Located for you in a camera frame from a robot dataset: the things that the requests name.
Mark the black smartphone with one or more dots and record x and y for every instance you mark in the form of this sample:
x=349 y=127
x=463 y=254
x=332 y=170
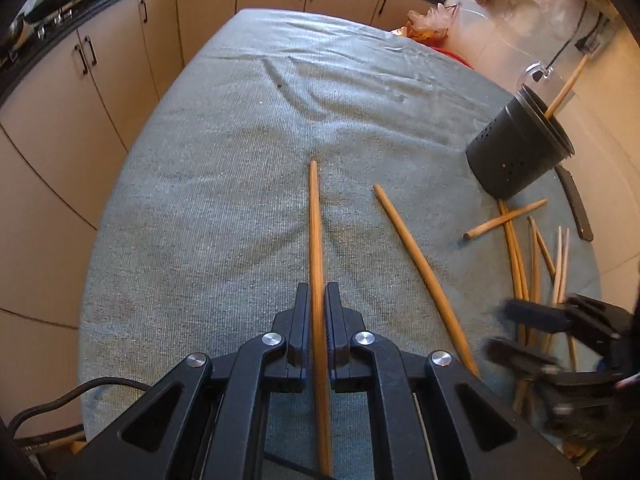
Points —
x=575 y=205

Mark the green towel tablecloth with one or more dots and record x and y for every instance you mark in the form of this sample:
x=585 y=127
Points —
x=225 y=185

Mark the white wall outlet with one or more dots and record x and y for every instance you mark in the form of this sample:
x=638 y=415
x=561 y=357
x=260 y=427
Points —
x=592 y=40

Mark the gas stove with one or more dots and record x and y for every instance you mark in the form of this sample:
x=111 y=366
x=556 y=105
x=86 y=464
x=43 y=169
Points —
x=57 y=22

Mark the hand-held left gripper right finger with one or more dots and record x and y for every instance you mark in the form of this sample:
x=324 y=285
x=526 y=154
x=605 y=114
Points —
x=332 y=320

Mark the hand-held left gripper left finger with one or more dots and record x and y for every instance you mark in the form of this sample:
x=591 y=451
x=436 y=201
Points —
x=302 y=320

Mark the black perforated utensil holder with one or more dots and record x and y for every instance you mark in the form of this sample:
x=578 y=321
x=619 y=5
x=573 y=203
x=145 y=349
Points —
x=505 y=155

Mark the bunch of wooden chopsticks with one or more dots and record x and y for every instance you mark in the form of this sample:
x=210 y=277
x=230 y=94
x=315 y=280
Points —
x=517 y=260

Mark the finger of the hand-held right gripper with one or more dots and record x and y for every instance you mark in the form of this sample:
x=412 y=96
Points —
x=535 y=315
x=520 y=357

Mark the beige kitchen base cabinets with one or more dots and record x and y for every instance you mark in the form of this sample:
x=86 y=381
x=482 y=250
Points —
x=210 y=15

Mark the clear glass pitcher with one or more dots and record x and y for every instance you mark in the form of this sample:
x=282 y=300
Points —
x=530 y=67

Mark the long bamboo chopstick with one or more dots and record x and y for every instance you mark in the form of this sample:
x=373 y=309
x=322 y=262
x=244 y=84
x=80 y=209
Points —
x=415 y=255
x=316 y=235
x=567 y=87

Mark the steel cooking pot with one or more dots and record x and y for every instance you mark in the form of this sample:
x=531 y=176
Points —
x=16 y=30

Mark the red round object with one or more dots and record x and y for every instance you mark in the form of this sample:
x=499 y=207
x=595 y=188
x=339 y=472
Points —
x=457 y=57

